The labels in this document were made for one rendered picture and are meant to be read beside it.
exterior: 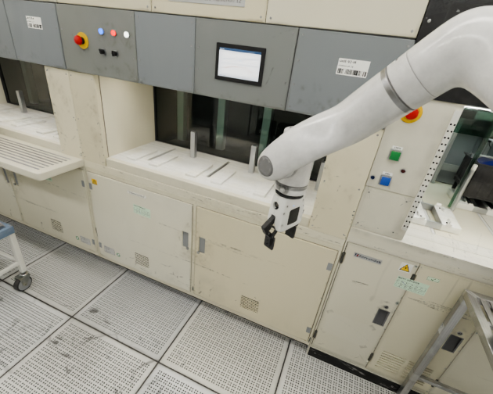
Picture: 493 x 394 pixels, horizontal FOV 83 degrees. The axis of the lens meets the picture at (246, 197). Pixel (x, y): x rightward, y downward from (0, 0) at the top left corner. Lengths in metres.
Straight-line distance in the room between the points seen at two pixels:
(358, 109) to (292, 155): 0.14
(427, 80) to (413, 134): 0.61
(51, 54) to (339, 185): 1.52
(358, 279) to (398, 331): 0.32
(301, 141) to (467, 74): 0.26
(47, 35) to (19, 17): 0.18
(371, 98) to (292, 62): 0.60
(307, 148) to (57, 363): 1.63
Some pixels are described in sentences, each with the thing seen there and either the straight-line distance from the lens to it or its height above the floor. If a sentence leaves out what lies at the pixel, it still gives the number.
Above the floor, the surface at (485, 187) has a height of 1.01.
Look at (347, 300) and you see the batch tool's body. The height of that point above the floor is 0.48.
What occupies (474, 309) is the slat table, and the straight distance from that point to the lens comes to 1.33.
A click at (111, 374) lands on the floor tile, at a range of 1.75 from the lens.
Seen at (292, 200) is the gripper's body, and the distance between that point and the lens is 0.71.
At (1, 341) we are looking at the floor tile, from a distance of 2.06.
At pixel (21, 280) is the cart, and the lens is 2.22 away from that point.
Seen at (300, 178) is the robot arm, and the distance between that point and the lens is 0.68.
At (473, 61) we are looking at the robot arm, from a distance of 0.51.
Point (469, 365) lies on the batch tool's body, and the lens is 1.73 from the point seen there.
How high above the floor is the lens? 1.47
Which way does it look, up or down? 28 degrees down
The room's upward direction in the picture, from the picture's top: 7 degrees clockwise
